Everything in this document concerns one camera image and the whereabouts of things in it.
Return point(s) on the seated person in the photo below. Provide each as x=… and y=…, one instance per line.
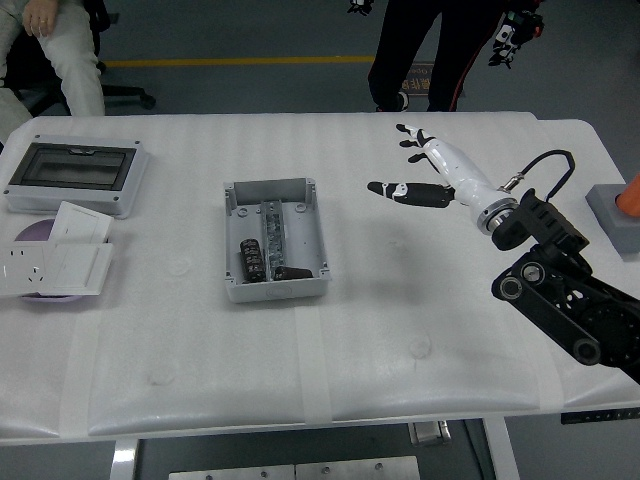
x=70, y=60

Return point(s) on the white switch panel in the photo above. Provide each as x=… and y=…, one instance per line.
x=80, y=225
x=75, y=267

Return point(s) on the grey enclosure with dark window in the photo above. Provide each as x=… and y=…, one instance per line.
x=75, y=170

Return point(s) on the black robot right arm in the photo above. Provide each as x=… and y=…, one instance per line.
x=540, y=220

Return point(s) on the black table control panel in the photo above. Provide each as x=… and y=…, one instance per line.
x=595, y=416

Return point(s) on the metal mounting rail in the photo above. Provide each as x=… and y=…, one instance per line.
x=274, y=235

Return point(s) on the white socket panel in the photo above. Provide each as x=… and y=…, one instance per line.
x=20, y=267

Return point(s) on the white table leg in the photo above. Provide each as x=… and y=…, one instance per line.
x=124, y=462
x=502, y=450

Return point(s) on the seated person's bare hand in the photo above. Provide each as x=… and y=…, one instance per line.
x=42, y=17

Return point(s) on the standing person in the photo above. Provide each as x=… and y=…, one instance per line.
x=400, y=50

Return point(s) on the metal table bracket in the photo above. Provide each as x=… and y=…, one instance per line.
x=430, y=433

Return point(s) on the grey open plastic box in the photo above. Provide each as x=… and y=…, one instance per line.
x=300, y=235

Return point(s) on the grey square block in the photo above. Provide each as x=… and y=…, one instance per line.
x=610, y=210

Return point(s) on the white foam mat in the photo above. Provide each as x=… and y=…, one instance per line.
x=375, y=275

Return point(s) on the standing person's gloved hand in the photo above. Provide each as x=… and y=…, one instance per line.
x=505, y=40
x=360, y=6

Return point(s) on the black office chair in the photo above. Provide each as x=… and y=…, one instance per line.
x=125, y=95

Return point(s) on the orange cone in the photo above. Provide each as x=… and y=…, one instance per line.
x=631, y=197

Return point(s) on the purple round plate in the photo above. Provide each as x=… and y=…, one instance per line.
x=35, y=231

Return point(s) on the robot right hand white shell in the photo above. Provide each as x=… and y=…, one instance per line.
x=460, y=167

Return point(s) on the grey metal plate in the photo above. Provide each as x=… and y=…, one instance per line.
x=230, y=473
x=357, y=469

